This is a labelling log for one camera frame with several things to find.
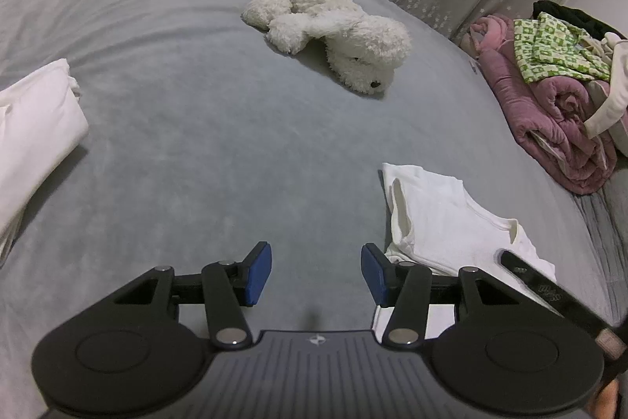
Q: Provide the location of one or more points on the cream garment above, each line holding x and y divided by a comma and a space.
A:
613, 105

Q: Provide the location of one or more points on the plain white garment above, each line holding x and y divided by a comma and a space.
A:
34, 134

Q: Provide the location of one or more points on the grey quilted blanket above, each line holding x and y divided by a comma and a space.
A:
608, 227

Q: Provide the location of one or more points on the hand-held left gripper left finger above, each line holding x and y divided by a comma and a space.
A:
259, 274

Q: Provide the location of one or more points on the mauve folded quilt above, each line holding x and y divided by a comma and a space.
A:
539, 105

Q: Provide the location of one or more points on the white plush dog toy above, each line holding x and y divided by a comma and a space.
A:
343, 36

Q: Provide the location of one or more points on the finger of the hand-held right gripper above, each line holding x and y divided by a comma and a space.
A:
539, 289

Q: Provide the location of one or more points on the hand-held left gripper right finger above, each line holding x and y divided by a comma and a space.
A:
375, 274

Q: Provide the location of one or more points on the green patterned cloth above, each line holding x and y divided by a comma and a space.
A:
549, 51

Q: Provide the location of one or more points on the black crumpled garment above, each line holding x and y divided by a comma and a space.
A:
584, 19

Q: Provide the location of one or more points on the grey bed sheet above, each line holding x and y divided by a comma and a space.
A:
196, 129

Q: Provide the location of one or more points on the person's right hand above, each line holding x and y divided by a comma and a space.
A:
608, 402

